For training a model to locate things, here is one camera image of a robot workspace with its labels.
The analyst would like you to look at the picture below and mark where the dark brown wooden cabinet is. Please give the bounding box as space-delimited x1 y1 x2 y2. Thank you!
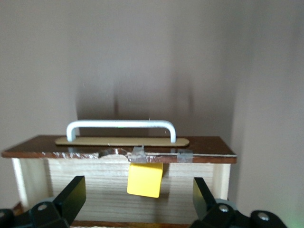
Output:
70 219 198 228

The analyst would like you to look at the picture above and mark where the clear tape piece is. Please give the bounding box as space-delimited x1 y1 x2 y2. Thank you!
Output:
177 149 193 163
131 145 146 164

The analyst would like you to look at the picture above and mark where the white metal drawer handle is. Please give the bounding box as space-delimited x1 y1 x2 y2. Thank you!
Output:
66 119 177 144

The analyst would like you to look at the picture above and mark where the yellow block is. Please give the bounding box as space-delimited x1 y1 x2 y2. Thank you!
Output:
126 162 164 199

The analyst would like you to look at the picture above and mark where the wooden drawer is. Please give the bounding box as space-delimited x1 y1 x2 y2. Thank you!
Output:
0 134 238 224

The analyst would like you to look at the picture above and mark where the tan handle backing plate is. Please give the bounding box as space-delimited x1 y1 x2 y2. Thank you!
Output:
54 135 190 148

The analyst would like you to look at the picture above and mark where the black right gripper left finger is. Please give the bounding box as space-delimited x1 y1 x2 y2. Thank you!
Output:
0 175 86 228

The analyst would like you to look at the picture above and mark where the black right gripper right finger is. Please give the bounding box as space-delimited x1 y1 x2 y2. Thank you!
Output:
189 176 288 228

